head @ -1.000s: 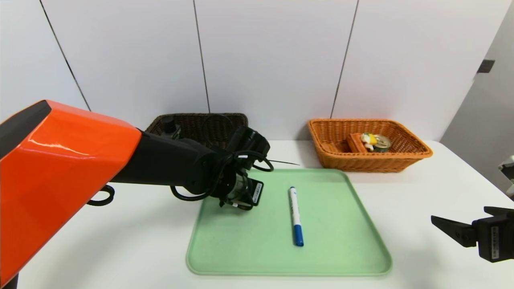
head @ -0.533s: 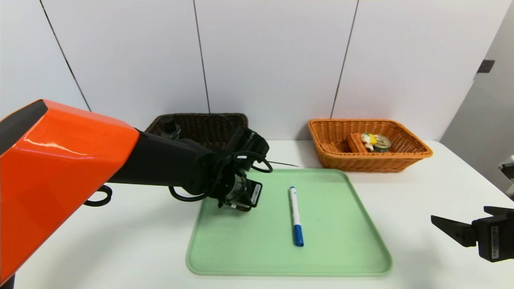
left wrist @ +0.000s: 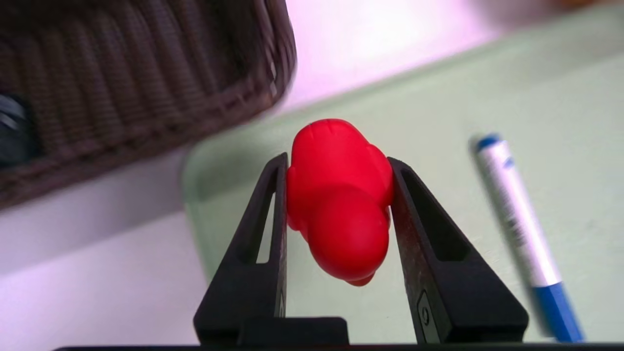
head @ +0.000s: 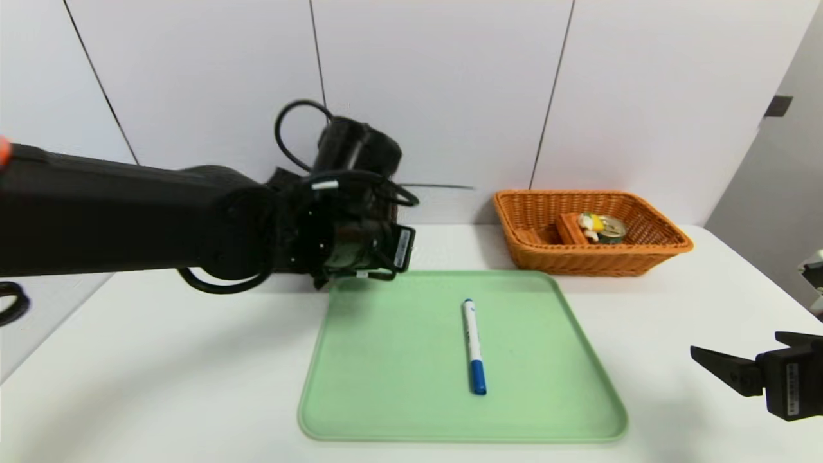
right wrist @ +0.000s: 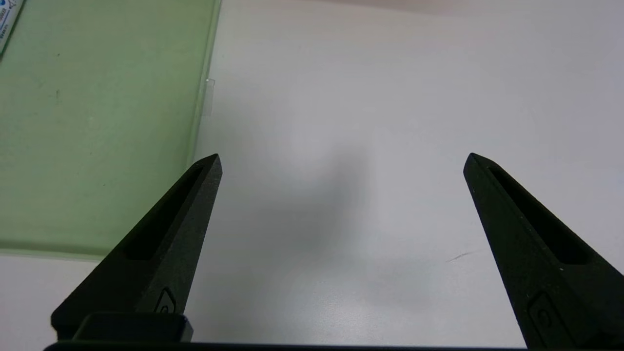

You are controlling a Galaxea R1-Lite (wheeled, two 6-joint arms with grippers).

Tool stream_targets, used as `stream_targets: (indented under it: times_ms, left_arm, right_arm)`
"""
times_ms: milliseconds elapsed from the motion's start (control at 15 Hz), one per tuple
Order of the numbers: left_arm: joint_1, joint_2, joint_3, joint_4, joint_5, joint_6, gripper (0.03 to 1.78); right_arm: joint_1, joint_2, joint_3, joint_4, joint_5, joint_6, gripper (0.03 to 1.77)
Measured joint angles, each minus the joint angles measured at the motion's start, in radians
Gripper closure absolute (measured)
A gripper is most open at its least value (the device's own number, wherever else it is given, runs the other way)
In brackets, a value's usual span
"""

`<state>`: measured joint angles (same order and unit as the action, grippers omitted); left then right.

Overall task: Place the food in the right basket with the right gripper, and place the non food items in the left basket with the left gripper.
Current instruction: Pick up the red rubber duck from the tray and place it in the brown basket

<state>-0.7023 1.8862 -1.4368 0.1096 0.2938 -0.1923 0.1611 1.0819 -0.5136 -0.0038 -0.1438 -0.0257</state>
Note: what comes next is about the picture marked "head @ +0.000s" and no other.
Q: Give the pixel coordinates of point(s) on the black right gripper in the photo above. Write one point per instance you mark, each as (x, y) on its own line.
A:
(789, 382)

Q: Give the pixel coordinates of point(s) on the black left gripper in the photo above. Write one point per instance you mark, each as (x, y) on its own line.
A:
(403, 249)

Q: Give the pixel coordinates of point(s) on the orange cake slice toy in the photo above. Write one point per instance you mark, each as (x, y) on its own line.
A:
(569, 230)

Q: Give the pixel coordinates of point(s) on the small food tin can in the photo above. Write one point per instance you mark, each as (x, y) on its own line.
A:
(614, 230)

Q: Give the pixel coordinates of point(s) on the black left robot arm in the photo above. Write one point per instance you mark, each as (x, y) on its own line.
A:
(128, 218)

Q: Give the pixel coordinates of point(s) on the dark brown wicker basket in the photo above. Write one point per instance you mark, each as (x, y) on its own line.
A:
(391, 212)

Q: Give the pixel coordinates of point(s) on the orange wicker basket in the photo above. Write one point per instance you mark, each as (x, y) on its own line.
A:
(578, 260)

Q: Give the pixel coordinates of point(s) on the white blue marker pen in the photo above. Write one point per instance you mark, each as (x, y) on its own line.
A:
(474, 347)

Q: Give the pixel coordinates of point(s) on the light green plastic tray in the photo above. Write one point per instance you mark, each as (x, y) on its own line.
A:
(398, 386)

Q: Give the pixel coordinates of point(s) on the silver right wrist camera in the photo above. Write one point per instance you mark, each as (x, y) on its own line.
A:
(815, 270)

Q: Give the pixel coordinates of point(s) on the dark wall plate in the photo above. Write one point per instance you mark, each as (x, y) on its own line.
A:
(778, 107)

